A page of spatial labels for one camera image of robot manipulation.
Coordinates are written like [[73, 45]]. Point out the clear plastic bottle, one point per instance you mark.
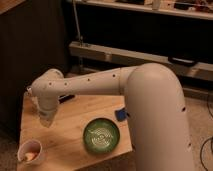
[[29, 92]]

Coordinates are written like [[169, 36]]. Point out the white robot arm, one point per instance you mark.
[[154, 101]]

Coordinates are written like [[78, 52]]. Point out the white ceramic cup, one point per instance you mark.
[[30, 152]]

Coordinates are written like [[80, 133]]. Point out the green ceramic bowl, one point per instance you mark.
[[101, 136]]

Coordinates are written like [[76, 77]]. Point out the metal stand pole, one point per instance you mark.
[[80, 39]]

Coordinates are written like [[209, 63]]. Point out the long case with handle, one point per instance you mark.
[[200, 70]]

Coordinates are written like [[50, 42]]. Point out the wooden side table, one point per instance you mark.
[[62, 141]]

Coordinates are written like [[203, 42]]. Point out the cluttered background shelf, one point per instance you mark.
[[148, 9]]

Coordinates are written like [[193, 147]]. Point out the blue sponge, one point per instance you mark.
[[120, 114]]

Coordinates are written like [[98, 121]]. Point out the black rectangular object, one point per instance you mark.
[[65, 98]]

